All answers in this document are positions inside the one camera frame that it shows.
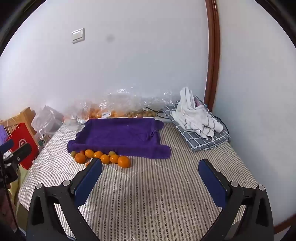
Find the white striped towel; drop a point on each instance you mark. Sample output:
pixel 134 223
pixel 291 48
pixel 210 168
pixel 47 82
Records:
pixel 194 111

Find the grey checked folded cloth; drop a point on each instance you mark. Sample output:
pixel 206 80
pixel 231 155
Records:
pixel 201 140

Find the striped quilt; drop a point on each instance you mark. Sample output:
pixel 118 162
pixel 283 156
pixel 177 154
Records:
pixel 150 185

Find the purple paper bag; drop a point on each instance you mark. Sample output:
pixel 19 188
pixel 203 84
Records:
pixel 4 133

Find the clear bag of yellow fruits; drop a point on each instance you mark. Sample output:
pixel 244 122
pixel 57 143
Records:
pixel 141 112

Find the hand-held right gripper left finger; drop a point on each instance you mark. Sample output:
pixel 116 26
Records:
pixel 89 183

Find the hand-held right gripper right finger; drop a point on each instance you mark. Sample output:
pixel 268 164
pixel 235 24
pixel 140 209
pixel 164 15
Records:
pixel 214 183

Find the red paper bag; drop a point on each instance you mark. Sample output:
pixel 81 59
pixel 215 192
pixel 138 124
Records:
pixel 24 141

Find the clear plastic bag of oranges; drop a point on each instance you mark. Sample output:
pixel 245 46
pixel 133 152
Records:
pixel 97 109

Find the white wall switch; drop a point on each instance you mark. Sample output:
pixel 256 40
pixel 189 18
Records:
pixel 78 35

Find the brown wooden door frame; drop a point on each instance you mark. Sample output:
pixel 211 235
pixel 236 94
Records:
pixel 214 58

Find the purple towel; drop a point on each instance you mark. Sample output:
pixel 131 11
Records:
pixel 120 134

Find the small green citrus fruit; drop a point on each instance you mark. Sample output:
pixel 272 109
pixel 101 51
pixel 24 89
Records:
pixel 112 153
pixel 73 153

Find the pale yellow cloth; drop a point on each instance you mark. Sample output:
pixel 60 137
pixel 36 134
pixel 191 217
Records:
pixel 16 185

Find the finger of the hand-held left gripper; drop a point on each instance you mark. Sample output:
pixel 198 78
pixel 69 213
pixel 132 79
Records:
pixel 7 145
pixel 20 153

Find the small orange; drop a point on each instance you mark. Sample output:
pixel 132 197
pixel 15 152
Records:
pixel 114 159
pixel 105 159
pixel 89 153
pixel 98 154

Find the grey translucent plastic bag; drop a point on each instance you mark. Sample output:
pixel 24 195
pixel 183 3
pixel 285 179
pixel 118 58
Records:
pixel 46 118

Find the brown paper bag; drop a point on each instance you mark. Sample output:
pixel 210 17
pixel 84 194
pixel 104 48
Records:
pixel 26 115

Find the large orange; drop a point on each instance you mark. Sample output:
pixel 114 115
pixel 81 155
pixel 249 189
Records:
pixel 81 158
pixel 124 161

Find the small printed carton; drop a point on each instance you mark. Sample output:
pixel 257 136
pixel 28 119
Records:
pixel 43 139

